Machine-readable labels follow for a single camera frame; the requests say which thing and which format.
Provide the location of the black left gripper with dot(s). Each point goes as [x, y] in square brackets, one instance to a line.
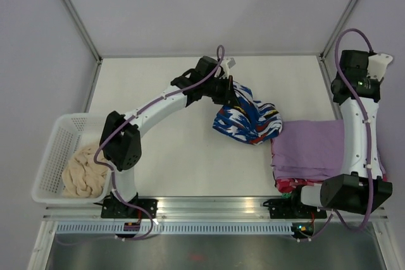
[229, 97]

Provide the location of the blue patterned trousers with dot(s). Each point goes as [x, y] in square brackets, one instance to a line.
[251, 121]

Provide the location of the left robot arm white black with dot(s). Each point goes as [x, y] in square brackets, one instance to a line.
[122, 133]

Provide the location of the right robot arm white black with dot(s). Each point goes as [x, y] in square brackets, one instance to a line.
[359, 187]

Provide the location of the pink patterned folded trousers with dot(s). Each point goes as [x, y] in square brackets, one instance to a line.
[288, 184]

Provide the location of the green folded garment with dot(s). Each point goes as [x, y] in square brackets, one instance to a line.
[287, 195]

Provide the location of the white perforated plastic basket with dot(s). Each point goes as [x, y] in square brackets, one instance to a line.
[70, 133]

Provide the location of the cream crumpled garment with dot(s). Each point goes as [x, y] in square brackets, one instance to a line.
[82, 177]

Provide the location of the aluminium mounting rail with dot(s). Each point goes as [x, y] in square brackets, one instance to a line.
[182, 209]

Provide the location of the right aluminium frame post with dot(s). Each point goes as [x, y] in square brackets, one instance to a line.
[343, 19]

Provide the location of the aluminium frame post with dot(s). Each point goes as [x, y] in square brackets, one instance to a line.
[343, 19]
[82, 31]

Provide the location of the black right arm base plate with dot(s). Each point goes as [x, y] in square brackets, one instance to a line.
[283, 208]

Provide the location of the white slotted cable duct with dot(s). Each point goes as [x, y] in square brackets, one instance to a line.
[179, 228]

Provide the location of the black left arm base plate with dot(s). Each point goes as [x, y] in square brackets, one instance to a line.
[112, 208]

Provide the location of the left aluminium frame post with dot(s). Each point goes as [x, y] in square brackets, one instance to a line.
[82, 31]

